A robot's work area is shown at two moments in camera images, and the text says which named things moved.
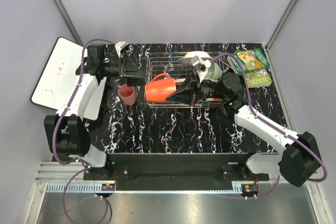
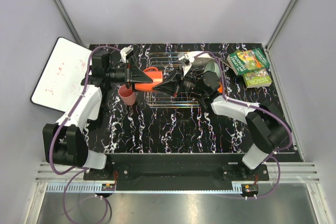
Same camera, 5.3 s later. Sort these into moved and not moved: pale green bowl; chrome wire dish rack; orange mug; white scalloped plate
Moved: orange mug
Not moved: pale green bowl; chrome wire dish rack; white scalloped plate
